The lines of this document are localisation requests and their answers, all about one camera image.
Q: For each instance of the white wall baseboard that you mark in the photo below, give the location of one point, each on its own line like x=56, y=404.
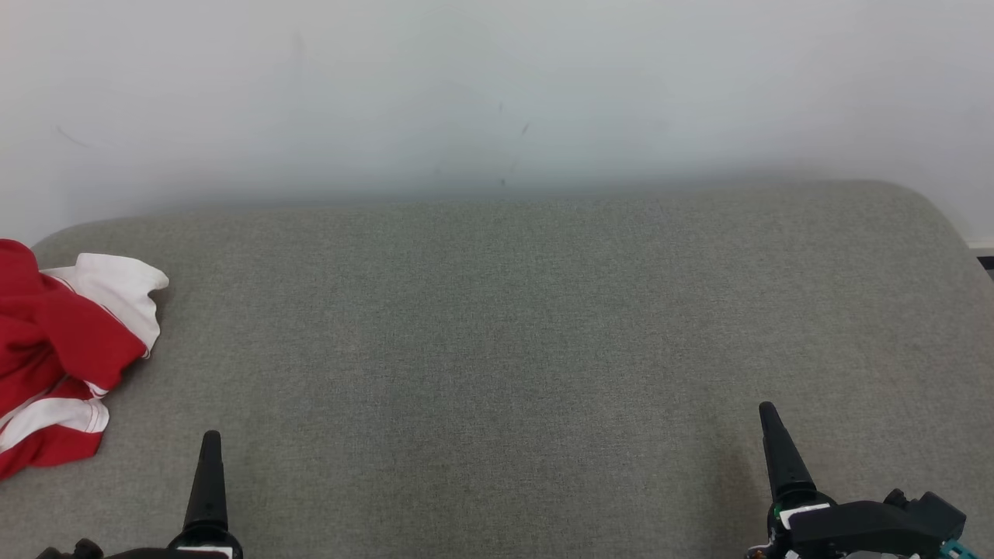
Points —
x=982, y=245

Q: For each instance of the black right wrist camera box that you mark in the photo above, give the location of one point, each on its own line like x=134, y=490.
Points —
x=924, y=516

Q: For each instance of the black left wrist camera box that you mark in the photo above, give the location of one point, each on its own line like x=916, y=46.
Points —
x=78, y=551

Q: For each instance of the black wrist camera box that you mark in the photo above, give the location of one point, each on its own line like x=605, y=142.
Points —
x=78, y=551
x=924, y=516

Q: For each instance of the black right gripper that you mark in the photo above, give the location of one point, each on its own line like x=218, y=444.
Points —
x=839, y=536

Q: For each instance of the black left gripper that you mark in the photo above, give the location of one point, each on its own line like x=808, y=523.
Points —
x=206, y=545

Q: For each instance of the red shorts with white stripes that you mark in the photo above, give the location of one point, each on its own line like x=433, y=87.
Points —
x=54, y=341

